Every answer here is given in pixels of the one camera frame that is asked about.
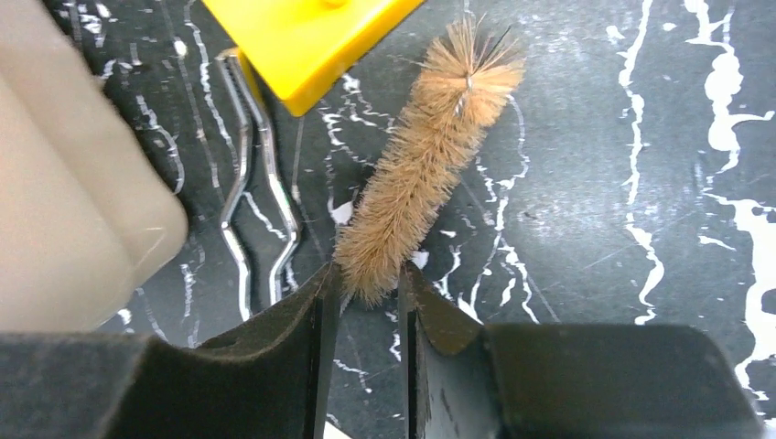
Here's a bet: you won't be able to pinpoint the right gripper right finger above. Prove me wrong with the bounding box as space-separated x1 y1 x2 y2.
398 263 764 438

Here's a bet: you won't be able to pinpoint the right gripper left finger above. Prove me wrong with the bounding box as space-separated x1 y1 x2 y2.
1 263 340 438

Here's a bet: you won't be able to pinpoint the bristle test tube brush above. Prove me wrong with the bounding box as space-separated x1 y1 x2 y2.
333 16 524 306

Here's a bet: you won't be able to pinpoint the white plastic packet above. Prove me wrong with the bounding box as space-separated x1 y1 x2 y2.
322 421 352 439

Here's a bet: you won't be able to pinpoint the white plastic bin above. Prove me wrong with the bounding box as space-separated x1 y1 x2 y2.
1 1 188 332

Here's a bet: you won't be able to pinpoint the metal crucible tongs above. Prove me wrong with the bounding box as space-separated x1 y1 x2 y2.
216 47 302 321

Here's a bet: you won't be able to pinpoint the yellow test tube rack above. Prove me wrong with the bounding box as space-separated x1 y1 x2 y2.
205 0 422 117

